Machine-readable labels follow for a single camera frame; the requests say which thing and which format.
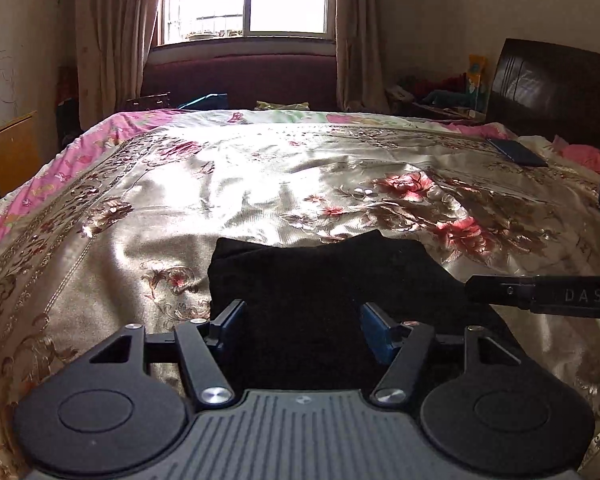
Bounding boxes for pink floral bed sheet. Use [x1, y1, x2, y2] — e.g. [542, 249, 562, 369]
[0, 109, 511, 251]

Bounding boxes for floral satin bedspread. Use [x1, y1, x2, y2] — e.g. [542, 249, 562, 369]
[0, 120, 600, 480]

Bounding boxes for yellow and teal package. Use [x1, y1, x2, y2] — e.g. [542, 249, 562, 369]
[466, 54, 487, 111]

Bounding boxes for teal cloth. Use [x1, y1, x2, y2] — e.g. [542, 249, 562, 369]
[422, 89, 473, 107]

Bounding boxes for wooden side cabinet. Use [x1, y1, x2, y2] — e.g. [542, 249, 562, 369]
[0, 111, 38, 211]

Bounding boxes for black pants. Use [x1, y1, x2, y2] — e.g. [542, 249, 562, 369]
[207, 230, 526, 396]

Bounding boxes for red bag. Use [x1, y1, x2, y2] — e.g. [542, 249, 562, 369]
[55, 65, 81, 133]

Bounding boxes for beige patterned curtain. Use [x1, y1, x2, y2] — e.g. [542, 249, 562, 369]
[75, 0, 168, 131]
[334, 0, 391, 113]

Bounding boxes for nightstand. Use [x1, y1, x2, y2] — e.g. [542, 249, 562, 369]
[410, 100, 487, 123]

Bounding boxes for dark wooden headboard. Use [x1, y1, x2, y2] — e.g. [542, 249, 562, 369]
[486, 37, 600, 143]

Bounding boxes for dark brown box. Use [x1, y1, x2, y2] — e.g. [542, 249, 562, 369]
[125, 91, 172, 112]

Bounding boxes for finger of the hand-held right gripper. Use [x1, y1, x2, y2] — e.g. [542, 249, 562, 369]
[462, 275, 536, 311]

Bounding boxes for pink pillow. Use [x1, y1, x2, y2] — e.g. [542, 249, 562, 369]
[552, 135, 600, 171]

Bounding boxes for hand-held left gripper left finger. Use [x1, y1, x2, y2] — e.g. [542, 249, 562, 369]
[87, 299, 247, 407]

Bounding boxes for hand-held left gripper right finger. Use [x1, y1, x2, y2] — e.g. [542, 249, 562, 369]
[360, 301, 526, 407]

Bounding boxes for maroon padded bench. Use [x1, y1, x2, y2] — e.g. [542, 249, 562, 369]
[141, 52, 338, 111]

